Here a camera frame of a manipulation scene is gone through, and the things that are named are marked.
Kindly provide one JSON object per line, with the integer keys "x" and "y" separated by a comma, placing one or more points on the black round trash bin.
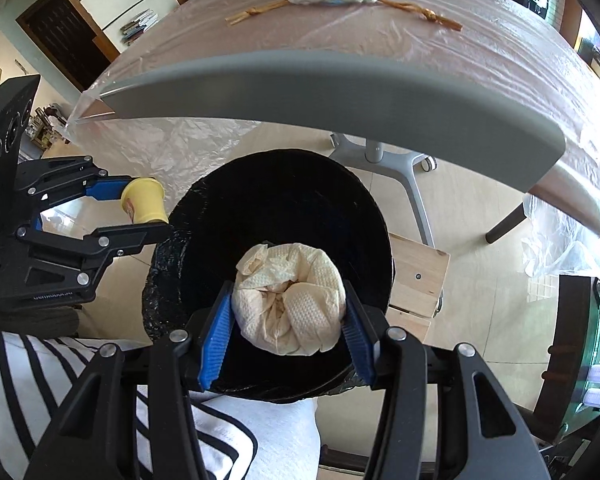
{"x": 280, "y": 195}

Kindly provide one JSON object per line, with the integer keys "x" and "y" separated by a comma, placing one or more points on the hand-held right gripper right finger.
{"x": 357, "y": 340}

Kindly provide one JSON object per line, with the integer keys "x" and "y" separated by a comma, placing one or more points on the yellow paper cup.
{"x": 142, "y": 202}

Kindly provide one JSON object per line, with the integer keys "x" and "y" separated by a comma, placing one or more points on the cream paper towel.
{"x": 287, "y": 300}

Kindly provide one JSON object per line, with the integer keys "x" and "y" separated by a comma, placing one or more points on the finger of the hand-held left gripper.
{"x": 120, "y": 237}
{"x": 107, "y": 188}

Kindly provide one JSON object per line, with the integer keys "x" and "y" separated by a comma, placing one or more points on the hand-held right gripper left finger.
{"x": 217, "y": 335}

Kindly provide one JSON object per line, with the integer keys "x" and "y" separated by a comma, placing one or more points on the cluttered low shelf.
{"x": 45, "y": 125}

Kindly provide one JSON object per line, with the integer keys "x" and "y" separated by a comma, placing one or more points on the dark wooden door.
{"x": 65, "y": 35}

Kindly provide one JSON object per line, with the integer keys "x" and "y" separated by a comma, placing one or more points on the dark wooden chair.
{"x": 562, "y": 340}

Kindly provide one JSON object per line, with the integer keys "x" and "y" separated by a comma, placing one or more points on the person's striped shirt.
{"x": 10, "y": 360}

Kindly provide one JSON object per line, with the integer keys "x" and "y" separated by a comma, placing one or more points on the wooden table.
{"x": 505, "y": 222}

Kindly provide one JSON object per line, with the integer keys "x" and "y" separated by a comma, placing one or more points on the clear plastic table cover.
{"x": 180, "y": 140}

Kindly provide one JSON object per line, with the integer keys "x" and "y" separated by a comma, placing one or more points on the wooden stool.
{"x": 415, "y": 265}

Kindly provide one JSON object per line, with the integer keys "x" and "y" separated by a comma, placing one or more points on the stack of books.
{"x": 140, "y": 22}

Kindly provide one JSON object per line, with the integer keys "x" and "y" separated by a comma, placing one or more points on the pale purple roll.
{"x": 598, "y": 374}
{"x": 595, "y": 398}

